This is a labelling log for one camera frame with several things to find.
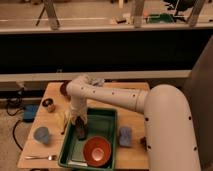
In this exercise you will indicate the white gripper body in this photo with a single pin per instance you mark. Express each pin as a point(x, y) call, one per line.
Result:
point(78, 108)

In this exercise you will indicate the dark eraser block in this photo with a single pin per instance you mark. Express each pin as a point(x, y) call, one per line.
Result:
point(80, 129)

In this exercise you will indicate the green plastic tray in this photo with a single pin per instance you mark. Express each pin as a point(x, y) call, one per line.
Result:
point(101, 122)

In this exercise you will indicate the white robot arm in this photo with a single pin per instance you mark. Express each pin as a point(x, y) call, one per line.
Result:
point(169, 130)

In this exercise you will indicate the banana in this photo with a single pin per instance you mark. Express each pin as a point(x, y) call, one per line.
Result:
point(62, 120)

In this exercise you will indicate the purple plate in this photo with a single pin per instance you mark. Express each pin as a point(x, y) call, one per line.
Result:
point(63, 89)

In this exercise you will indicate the small dark-rimmed cup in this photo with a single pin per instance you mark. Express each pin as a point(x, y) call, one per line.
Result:
point(48, 104)

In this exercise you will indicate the blue plastic cup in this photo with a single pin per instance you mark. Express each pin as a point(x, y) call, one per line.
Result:
point(42, 135)

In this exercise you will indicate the blue box on floor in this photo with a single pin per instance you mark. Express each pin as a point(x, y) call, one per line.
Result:
point(29, 113)

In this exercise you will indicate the orange bowl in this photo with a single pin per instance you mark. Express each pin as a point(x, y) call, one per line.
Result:
point(97, 151)

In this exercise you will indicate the blue sponge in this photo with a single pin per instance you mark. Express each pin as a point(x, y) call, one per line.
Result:
point(125, 136)

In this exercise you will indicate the metal fork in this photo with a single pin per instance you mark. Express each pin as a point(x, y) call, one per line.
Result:
point(49, 157)

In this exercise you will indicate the bunch of dark grapes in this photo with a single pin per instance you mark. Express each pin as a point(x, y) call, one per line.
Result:
point(143, 142)

